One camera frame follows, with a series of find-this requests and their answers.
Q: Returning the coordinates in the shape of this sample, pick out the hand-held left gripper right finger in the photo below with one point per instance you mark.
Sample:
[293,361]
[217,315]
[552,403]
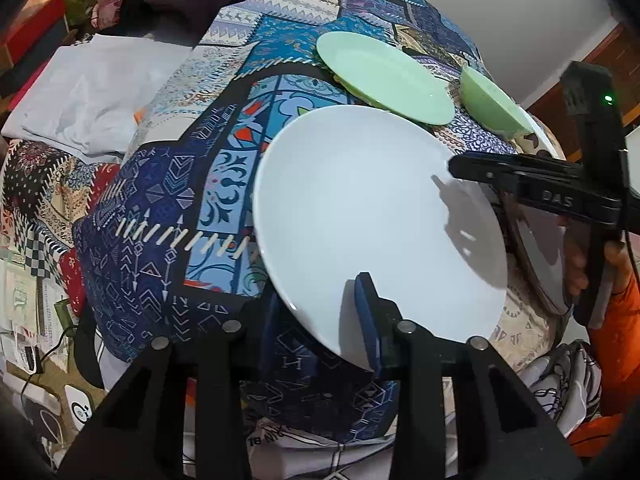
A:
[367,320]

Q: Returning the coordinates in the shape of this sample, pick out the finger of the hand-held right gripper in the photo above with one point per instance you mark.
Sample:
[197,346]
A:
[530,185]

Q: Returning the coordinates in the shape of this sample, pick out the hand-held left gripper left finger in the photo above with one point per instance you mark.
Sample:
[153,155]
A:
[274,327]

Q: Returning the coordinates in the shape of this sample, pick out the green bowl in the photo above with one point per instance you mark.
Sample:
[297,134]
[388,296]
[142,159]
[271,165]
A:
[487,97]

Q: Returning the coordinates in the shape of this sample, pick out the large white plate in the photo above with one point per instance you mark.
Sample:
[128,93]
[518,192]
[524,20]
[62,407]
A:
[360,200]

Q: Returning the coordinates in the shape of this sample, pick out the orange sleeved right forearm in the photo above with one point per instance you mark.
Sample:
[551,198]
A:
[620,350]

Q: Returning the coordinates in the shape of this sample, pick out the person's right hand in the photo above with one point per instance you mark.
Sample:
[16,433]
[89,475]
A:
[575,265]

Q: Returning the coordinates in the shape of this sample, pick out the white spotted bowl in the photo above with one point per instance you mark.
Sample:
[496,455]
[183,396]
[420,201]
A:
[542,142]

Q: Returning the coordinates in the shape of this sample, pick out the grey plate with dark rim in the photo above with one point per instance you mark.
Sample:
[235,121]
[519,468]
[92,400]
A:
[542,260]

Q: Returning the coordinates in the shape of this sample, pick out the brown wooden door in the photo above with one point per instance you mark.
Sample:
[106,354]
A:
[622,45]

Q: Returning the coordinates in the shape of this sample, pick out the blue patchwork tablecloth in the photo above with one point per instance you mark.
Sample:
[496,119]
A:
[165,185]

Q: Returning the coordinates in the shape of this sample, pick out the green plate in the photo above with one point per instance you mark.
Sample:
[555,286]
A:
[380,75]

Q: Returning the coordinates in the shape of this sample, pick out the white black printed cloth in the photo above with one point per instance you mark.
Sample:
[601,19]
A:
[560,385]

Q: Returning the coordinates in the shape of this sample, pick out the checked patterned bedsheet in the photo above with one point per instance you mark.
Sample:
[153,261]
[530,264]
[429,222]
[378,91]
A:
[40,200]

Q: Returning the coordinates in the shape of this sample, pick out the folded white cloth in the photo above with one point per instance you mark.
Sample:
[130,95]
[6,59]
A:
[90,95]

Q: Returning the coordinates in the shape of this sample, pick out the red box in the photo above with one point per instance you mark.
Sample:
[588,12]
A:
[30,30]

